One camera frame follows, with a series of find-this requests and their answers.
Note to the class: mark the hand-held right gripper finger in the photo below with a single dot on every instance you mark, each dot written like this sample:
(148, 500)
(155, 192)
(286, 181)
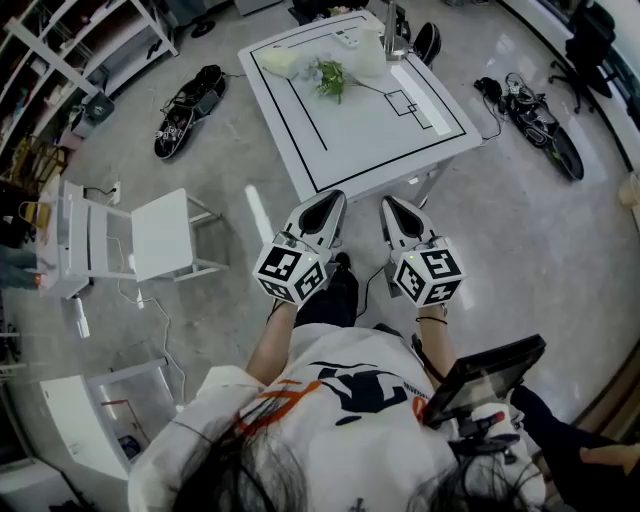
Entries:
(389, 230)
(424, 229)

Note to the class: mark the person's black trousers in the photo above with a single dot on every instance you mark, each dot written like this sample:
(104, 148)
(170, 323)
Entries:
(327, 300)

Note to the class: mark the white wooden chair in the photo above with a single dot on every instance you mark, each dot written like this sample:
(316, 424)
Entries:
(162, 235)

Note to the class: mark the black monitor mount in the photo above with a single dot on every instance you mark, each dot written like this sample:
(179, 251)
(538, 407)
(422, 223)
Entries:
(475, 427)

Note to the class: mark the person's white printed shirt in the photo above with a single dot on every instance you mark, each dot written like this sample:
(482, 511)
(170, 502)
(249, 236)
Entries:
(350, 450)

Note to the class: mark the pale foam block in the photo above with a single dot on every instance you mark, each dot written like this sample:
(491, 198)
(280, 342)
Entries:
(277, 61)

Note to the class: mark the wooden rack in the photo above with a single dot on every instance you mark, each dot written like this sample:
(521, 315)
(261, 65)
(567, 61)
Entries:
(37, 160)

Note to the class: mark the white open side cabinet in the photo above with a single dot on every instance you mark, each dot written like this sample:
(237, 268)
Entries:
(70, 420)

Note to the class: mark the cream flower bunch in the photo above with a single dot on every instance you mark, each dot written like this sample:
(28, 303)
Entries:
(345, 11)

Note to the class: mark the person's left forearm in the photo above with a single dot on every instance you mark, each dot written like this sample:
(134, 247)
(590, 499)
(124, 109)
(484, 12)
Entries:
(270, 345)

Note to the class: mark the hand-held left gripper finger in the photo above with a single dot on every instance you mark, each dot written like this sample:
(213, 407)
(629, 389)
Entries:
(336, 227)
(295, 222)

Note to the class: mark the black helmet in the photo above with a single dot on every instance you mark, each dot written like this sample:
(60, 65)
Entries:
(427, 42)

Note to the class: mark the black wrist band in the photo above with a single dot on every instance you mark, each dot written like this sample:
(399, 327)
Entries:
(431, 320)

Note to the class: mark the blue and white flowers bouquet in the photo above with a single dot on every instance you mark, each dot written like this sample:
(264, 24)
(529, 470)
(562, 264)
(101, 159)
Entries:
(330, 75)

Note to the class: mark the black headset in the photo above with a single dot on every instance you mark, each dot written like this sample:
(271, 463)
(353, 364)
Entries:
(487, 87)

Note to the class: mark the person's right forearm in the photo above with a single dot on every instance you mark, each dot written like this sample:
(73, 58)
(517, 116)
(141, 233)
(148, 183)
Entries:
(437, 350)

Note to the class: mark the person's black shoe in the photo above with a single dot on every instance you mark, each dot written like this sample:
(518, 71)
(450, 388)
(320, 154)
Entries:
(343, 261)

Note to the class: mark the white metal shelf rack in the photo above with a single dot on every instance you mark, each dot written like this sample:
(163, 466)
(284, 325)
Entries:
(40, 40)

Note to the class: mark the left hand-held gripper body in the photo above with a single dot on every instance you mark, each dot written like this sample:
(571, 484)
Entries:
(280, 265)

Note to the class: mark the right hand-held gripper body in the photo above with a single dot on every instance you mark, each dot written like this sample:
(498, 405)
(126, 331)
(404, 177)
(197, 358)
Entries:
(435, 270)

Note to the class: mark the black chest monitor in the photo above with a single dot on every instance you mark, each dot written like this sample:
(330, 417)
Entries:
(480, 380)

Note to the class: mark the black wheeled office chair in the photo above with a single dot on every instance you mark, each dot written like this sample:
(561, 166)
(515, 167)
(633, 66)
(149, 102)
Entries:
(587, 45)

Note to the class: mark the low white cabinet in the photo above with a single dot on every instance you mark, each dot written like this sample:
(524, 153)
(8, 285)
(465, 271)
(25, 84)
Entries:
(50, 250)

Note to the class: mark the white floor power strip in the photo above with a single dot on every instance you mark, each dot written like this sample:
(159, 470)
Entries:
(116, 192)

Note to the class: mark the yellow wicker basket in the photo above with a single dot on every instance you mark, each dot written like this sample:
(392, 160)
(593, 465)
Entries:
(34, 212)

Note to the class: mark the dark paper bag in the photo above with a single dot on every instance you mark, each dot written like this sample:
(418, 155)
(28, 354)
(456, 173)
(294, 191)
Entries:
(94, 112)

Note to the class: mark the white table with black lines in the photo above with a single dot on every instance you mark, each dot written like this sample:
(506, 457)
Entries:
(370, 145)

